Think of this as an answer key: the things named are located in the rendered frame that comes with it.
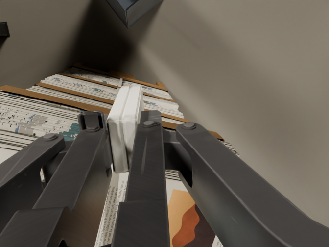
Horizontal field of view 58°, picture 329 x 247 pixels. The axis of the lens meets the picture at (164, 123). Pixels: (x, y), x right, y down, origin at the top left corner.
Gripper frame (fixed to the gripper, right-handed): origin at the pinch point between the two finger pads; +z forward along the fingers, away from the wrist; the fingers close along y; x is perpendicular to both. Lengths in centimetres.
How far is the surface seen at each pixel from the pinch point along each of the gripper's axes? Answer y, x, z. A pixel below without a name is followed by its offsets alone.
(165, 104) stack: 4, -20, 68
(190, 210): 4.4, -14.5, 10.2
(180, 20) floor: 13, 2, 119
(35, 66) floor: -50, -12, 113
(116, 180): -3.2, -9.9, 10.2
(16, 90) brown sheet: -20.2, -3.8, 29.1
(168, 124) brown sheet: 3.1, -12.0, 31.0
